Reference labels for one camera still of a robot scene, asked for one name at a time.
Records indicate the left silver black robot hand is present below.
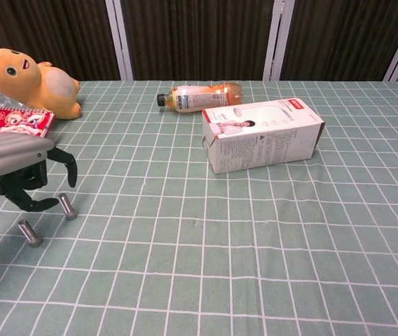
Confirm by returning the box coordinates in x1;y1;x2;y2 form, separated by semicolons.
0;134;78;213

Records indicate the steel bolt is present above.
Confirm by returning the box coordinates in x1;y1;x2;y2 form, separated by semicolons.
57;192;78;221
17;220;43;249

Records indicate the red desk calendar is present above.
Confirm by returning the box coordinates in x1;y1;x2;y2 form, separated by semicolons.
0;104;57;141

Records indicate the yellow plush animal toy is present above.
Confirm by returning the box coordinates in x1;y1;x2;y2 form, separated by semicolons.
0;48;82;120

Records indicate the dark ribbed screen panel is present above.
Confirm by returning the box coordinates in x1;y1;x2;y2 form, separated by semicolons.
0;0;121;82
280;0;398;83
121;0;277;82

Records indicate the amber tea bottle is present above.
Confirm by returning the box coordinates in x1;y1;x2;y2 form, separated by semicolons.
156;81;244;113

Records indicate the green checked tablecloth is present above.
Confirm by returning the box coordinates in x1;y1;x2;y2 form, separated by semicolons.
0;80;398;336

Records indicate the white carton box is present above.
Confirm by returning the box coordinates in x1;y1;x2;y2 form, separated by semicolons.
201;97;326;175

